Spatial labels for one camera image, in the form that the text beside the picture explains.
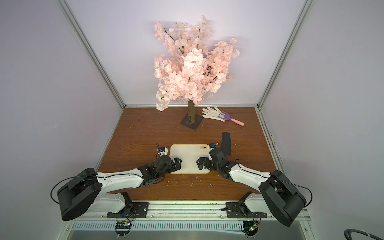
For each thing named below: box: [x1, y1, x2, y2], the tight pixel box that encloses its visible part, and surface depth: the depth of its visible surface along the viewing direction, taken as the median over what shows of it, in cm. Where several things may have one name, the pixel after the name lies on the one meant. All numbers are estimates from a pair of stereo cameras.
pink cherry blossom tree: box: [153, 16, 240, 131], surface depth 73 cm
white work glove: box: [201, 106, 226, 123], surface depth 116 cm
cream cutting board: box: [169, 144, 211, 174], surface depth 97 cm
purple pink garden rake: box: [219, 111, 245, 127], surface depth 112 cm
